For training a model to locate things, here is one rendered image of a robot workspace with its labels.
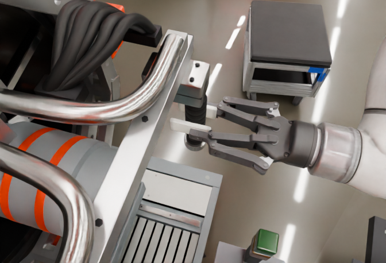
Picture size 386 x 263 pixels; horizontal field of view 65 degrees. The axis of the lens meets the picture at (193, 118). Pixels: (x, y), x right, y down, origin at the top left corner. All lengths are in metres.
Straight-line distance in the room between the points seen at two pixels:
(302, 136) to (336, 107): 1.23
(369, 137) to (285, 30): 1.02
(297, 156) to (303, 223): 0.90
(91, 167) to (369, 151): 0.39
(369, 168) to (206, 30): 1.57
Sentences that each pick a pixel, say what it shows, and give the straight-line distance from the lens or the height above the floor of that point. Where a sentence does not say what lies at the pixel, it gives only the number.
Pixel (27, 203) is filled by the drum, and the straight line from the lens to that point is 0.44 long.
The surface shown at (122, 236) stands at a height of 0.16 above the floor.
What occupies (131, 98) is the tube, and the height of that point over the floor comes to 1.01.
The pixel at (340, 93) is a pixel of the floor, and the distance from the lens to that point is 1.79.
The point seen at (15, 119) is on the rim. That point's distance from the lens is 0.62.
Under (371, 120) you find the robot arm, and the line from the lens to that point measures 0.54.
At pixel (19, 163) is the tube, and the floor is 1.01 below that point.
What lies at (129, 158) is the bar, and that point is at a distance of 0.33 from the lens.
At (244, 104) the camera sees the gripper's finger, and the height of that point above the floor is 0.84.
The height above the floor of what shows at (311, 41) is 0.34.
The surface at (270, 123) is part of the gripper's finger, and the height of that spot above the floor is 0.85.
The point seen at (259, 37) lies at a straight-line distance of 1.42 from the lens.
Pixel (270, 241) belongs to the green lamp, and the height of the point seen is 0.66.
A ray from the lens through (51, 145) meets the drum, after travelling 0.44.
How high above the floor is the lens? 1.27
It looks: 57 degrees down
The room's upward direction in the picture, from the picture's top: straight up
